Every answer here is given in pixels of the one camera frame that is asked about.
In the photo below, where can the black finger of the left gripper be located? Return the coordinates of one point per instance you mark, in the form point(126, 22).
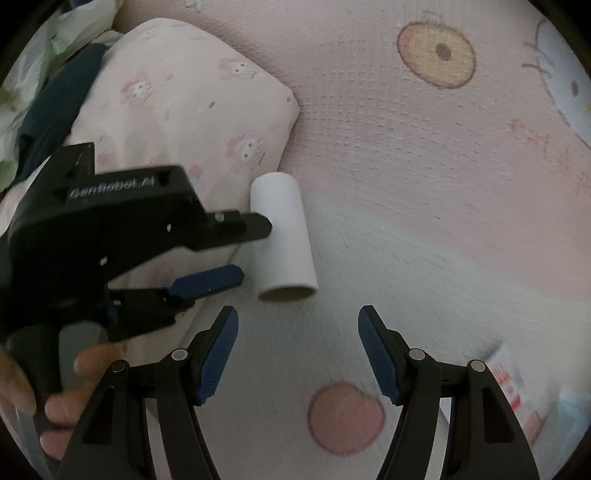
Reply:
point(231, 227)

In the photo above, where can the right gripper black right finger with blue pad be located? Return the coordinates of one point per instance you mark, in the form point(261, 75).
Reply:
point(485, 439)

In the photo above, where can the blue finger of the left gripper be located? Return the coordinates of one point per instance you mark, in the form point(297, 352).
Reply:
point(207, 283)

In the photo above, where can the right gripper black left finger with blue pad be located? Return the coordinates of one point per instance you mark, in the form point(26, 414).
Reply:
point(111, 438)

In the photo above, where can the white paper roll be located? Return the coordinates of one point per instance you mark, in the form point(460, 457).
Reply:
point(284, 269)

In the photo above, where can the blue white wipes pack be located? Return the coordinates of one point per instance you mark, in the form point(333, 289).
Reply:
point(567, 421)

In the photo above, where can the person's left hand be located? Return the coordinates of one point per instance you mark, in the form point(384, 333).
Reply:
point(63, 410)

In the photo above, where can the red white sachet packet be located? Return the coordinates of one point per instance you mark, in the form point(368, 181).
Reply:
point(505, 371)

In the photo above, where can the dark teal cloth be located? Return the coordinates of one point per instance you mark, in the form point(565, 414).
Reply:
point(50, 118)

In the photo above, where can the green floral fabric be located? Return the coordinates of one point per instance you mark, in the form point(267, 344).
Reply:
point(72, 27)

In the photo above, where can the pink Hello Kitty blanket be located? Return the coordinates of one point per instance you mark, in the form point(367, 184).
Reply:
point(443, 156)

